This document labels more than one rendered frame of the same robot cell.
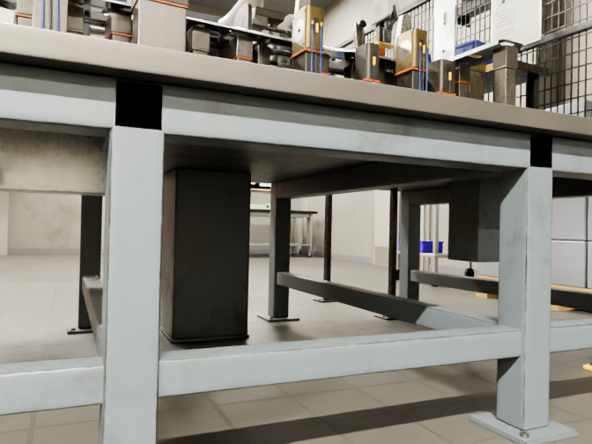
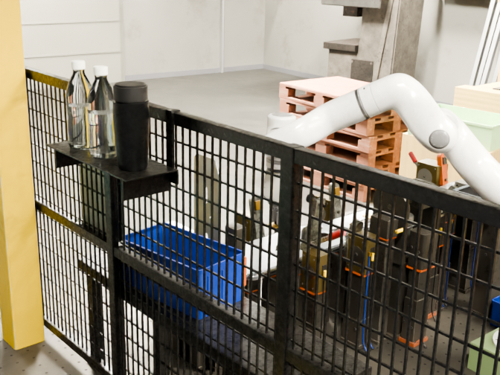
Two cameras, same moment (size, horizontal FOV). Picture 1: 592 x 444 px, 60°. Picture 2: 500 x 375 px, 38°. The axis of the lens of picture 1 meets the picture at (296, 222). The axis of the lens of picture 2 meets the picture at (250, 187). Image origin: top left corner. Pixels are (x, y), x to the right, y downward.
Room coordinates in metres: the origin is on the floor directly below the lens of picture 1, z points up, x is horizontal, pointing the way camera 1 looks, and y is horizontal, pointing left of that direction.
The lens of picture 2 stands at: (3.76, -0.84, 1.87)
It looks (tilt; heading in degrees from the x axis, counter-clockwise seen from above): 18 degrees down; 167
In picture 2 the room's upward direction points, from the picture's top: 1 degrees clockwise
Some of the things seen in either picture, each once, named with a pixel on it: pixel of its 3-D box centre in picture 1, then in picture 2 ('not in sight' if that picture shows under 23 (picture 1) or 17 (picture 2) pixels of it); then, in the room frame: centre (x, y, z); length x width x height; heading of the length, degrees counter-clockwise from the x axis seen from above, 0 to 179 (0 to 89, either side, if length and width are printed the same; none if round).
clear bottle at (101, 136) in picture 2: not in sight; (102, 111); (2.16, -0.81, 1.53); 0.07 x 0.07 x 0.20
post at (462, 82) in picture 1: (458, 108); not in sight; (1.67, -0.52, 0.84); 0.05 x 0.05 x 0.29; 28
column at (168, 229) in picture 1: (203, 253); not in sight; (2.11, 0.38, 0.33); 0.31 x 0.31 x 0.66; 24
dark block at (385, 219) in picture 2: not in sight; (379, 279); (1.84, 0.02, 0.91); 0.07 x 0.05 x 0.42; 28
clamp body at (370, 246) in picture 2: not in sight; (362, 292); (1.86, -0.04, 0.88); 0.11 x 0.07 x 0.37; 28
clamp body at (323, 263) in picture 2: not in sight; (316, 308); (1.93, -0.21, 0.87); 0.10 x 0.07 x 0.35; 28
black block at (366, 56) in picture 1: (369, 94); not in sight; (1.51, -0.21, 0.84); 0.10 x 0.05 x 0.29; 28
